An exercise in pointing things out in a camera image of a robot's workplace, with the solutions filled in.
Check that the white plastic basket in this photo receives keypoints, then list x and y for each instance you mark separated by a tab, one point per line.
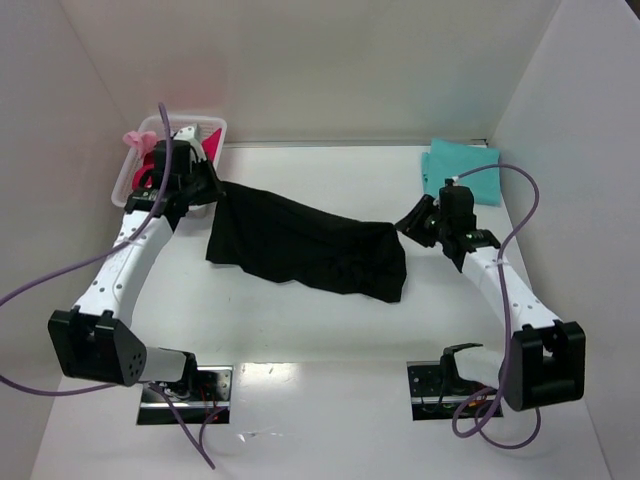
133	162

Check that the magenta t shirt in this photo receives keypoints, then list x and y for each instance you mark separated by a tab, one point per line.
210	145

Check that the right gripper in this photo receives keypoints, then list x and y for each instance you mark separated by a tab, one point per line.
421	216

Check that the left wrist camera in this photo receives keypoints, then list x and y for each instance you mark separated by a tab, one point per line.
192	135

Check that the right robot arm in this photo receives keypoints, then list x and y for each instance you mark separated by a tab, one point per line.
545	363

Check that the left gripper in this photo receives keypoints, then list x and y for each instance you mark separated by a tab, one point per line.
208	176

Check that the folded teal t shirt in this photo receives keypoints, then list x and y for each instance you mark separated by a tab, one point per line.
447	160

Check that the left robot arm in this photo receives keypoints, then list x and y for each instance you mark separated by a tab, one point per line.
93	340

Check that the pink cloth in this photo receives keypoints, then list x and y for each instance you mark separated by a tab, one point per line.
142	142

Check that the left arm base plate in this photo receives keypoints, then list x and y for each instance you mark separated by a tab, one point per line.
209	396

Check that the black t shirt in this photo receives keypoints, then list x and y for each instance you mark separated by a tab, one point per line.
280	240

